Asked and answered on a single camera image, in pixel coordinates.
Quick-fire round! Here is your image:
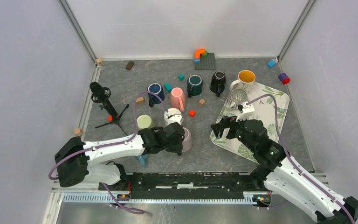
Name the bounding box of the pink mug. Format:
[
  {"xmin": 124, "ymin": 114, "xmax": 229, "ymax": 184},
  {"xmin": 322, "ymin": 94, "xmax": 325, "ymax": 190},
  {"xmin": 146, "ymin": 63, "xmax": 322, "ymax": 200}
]
[{"xmin": 170, "ymin": 87, "xmax": 186, "ymax": 112}]

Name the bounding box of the navy blue mug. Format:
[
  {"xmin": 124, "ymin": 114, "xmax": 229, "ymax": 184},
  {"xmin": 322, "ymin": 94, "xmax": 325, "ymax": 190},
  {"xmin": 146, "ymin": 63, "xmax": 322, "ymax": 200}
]
[{"xmin": 147, "ymin": 83, "xmax": 165, "ymax": 107}]

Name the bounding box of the brown block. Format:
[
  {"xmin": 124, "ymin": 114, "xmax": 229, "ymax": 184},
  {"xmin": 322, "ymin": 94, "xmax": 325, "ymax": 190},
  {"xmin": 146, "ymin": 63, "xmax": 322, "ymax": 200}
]
[{"xmin": 125, "ymin": 61, "xmax": 135, "ymax": 70}]

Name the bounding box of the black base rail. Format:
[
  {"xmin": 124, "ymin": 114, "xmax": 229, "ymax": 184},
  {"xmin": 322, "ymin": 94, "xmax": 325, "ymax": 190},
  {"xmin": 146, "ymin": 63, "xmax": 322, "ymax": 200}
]
[{"xmin": 107, "ymin": 172, "xmax": 268, "ymax": 200}]

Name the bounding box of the white floral mug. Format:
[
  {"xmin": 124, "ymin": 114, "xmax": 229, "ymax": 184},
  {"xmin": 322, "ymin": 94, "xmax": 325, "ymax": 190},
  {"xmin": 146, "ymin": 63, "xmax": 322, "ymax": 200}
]
[{"xmin": 229, "ymin": 70, "xmax": 256, "ymax": 93}]

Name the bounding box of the cream white mug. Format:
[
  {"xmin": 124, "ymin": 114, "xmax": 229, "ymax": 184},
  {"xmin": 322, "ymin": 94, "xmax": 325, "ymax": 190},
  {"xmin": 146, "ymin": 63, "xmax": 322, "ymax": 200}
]
[{"xmin": 163, "ymin": 107, "xmax": 184, "ymax": 126}]

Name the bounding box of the wooden block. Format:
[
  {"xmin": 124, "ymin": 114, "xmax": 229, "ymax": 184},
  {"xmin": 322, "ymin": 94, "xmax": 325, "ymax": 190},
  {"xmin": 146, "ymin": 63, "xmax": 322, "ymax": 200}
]
[{"xmin": 136, "ymin": 97, "xmax": 145, "ymax": 105}]

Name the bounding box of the mauve purple mug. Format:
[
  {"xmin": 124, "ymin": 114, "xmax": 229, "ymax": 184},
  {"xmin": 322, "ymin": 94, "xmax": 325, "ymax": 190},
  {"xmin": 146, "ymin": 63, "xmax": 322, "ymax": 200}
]
[{"xmin": 182, "ymin": 127, "xmax": 193, "ymax": 152}]

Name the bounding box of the white ribbed mug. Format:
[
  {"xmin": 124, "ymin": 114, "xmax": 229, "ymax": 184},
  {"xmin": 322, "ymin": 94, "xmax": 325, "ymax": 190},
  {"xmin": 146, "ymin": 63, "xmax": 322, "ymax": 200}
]
[{"xmin": 227, "ymin": 88, "xmax": 248, "ymax": 109}]

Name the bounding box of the grey lego baseplate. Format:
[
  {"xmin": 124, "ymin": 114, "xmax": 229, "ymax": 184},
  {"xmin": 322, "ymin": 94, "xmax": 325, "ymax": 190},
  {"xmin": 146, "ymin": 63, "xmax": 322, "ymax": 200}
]
[{"xmin": 194, "ymin": 53, "xmax": 217, "ymax": 70}]

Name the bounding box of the light green mug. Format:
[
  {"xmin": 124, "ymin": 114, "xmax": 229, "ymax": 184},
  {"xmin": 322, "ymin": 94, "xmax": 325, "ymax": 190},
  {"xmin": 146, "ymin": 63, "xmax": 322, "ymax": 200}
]
[{"xmin": 137, "ymin": 114, "xmax": 155, "ymax": 130}]

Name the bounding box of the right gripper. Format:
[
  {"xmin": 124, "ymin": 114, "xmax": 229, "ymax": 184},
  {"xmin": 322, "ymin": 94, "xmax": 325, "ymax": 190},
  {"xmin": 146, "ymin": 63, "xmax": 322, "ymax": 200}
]
[{"xmin": 210, "ymin": 112, "xmax": 257, "ymax": 153}]

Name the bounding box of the purple cable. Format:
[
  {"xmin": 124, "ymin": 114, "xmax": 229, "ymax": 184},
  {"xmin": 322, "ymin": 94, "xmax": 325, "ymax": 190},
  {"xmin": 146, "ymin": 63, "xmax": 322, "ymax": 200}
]
[
  {"xmin": 247, "ymin": 94, "xmax": 357, "ymax": 224},
  {"xmin": 48, "ymin": 91, "xmax": 170, "ymax": 215}
]

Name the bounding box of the teal cube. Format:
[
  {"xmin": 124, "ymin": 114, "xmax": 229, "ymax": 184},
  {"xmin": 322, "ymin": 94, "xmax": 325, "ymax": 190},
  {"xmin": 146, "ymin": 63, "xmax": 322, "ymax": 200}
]
[{"xmin": 178, "ymin": 74, "xmax": 185, "ymax": 81}]

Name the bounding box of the teal block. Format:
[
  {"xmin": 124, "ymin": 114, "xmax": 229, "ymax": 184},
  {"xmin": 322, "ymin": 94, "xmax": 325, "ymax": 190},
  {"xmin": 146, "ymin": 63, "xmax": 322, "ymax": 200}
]
[{"xmin": 164, "ymin": 83, "xmax": 172, "ymax": 92}]

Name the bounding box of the corner wooden cube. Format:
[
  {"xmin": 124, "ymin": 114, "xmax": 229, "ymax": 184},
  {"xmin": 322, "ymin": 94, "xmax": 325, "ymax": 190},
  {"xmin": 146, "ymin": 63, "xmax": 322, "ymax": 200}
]
[{"xmin": 96, "ymin": 58, "xmax": 103, "ymax": 66}]

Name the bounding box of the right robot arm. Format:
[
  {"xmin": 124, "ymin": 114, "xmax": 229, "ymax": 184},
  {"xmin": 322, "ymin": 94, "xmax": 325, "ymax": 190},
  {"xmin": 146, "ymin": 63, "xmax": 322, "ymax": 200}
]
[{"xmin": 211, "ymin": 116, "xmax": 358, "ymax": 224}]

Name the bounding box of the light blue block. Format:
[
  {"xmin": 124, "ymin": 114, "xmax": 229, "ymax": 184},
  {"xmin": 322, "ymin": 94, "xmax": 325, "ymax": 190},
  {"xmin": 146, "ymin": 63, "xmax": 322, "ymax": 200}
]
[{"xmin": 267, "ymin": 58, "xmax": 277, "ymax": 68}]

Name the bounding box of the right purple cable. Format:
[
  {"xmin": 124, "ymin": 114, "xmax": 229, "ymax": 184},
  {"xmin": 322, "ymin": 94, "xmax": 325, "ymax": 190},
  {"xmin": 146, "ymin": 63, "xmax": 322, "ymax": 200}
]
[{"xmin": 247, "ymin": 94, "xmax": 357, "ymax": 224}]

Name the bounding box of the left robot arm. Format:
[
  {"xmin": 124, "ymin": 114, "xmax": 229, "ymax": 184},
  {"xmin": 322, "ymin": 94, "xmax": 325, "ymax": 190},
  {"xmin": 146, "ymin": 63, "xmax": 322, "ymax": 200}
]
[{"xmin": 53, "ymin": 122, "xmax": 185, "ymax": 190}]

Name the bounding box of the black mug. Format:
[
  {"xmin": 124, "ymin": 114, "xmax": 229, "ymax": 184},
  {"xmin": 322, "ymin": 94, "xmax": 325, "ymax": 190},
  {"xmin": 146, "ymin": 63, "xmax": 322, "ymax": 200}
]
[{"xmin": 210, "ymin": 71, "xmax": 227, "ymax": 97}]

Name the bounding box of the wooden cube by rail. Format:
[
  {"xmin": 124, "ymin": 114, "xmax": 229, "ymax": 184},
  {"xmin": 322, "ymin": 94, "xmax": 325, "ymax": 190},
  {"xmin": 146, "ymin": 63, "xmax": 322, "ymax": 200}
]
[{"xmin": 74, "ymin": 128, "xmax": 83, "ymax": 136}]

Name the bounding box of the dark green mug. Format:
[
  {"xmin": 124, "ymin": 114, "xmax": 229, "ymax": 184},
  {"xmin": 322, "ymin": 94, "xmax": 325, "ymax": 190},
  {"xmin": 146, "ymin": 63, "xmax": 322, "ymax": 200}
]
[{"xmin": 187, "ymin": 75, "xmax": 203, "ymax": 98}]

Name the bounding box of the green lego brick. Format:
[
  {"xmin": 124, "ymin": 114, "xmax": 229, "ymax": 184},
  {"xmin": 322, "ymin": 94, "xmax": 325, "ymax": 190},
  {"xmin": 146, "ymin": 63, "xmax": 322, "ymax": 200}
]
[{"xmin": 201, "ymin": 50, "xmax": 208, "ymax": 57}]

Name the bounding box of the light blue mug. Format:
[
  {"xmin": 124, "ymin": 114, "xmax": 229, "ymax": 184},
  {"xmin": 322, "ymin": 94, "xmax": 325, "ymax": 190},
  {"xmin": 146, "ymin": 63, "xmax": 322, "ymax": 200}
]
[{"xmin": 136, "ymin": 154, "xmax": 149, "ymax": 167}]

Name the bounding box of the orange curved lego piece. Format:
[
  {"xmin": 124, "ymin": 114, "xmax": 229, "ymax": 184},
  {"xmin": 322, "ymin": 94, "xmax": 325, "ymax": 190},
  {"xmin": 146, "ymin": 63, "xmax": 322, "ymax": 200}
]
[{"xmin": 194, "ymin": 48, "xmax": 205, "ymax": 58}]

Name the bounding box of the red cube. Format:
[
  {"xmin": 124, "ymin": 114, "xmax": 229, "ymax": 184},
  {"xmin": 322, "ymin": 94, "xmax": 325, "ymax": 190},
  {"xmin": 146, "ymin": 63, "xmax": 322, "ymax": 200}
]
[{"xmin": 188, "ymin": 110, "xmax": 196, "ymax": 117}]

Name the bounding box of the small wooden cube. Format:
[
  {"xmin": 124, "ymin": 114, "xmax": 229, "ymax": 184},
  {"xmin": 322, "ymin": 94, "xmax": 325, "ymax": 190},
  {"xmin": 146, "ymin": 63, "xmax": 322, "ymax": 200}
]
[{"xmin": 199, "ymin": 99, "xmax": 206, "ymax": 106}]

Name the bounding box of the purple and red block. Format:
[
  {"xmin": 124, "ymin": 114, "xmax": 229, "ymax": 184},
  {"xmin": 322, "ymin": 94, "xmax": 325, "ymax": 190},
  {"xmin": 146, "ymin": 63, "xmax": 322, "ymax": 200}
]
[{"xmin": 278, "ymin": 73, "xmax": 291, "ymax": 85}]

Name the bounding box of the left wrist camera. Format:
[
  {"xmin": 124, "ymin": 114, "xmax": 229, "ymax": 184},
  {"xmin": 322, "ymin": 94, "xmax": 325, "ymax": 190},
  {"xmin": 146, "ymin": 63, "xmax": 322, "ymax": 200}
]
[{"xmin": 165, "ymin": 114, "xmax": 183, "ymax": 126}]

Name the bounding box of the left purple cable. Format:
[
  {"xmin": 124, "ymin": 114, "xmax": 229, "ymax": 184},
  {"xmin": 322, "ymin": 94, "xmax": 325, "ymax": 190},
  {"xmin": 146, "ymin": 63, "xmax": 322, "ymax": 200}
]
[{"xmin": 48, "ymin": 91, "xmax": 170, "ymax": 215}]

